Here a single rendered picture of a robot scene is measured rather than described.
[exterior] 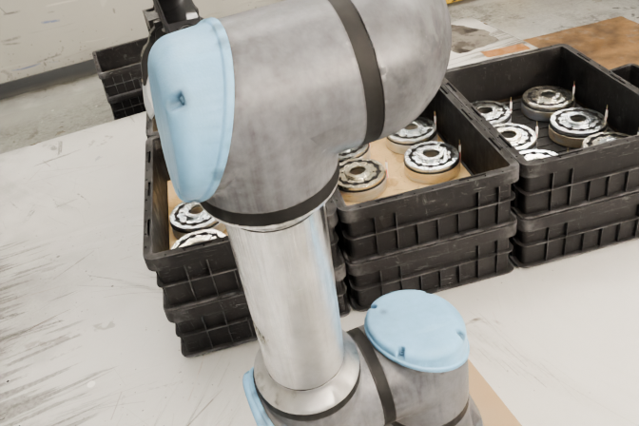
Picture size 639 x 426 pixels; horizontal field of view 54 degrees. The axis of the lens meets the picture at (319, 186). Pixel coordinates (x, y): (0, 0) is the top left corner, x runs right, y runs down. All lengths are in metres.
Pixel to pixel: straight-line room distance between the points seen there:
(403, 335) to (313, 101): 0.39
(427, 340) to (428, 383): 0.05
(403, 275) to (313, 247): 0.58
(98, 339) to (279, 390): 0.60
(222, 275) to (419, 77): 0.63
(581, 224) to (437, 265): 0.26
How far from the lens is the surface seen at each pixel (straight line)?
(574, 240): 1.21
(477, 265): 1.13
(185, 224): 1.14
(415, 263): 1.08
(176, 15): 0.86
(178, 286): 1.01
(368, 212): 0.97
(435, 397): 0.77
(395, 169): 1.23
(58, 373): 1.21
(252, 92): 0.40
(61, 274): 1.42
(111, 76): 2.69
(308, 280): 0.54
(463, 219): 1.06
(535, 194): 1.09
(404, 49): 0.43
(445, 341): 0.73
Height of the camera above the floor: 1.50
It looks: 34 degrees down
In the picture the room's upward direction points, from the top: 10 degrees counter-clockwise
